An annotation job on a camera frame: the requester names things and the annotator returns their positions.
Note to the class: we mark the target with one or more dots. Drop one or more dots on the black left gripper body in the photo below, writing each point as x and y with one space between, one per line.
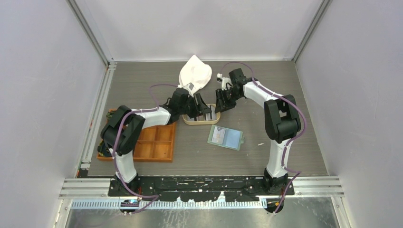
191 107

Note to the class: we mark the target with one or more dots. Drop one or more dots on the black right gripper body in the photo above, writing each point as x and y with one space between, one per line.
237 97

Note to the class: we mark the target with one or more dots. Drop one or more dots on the beige oval card tray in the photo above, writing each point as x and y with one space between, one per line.
213 119

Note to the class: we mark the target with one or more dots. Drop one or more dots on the white patterned credit card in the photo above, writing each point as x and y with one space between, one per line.
218 135

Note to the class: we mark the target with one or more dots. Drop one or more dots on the green card holder wallet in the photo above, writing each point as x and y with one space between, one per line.
233 139

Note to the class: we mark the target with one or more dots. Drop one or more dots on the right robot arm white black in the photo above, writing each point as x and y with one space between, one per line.
281 120

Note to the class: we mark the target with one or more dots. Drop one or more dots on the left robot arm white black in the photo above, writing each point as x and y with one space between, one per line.
123 129

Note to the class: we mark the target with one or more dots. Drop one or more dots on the white folded cloth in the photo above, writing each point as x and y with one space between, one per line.
196 72

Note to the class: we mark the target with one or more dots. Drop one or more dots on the orange compartment organizer tray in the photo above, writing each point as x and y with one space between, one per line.
155 144

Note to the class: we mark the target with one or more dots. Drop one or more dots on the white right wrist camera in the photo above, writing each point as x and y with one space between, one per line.
225 82

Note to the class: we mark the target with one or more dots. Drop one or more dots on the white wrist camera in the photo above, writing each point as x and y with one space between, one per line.
190 88
225 82

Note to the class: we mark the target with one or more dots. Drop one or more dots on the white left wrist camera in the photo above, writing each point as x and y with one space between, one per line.
190 88

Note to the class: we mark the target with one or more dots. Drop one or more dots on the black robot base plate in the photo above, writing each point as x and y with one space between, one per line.
207 188

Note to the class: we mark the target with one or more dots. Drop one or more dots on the aluminium frame rail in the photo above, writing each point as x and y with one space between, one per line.
82 188

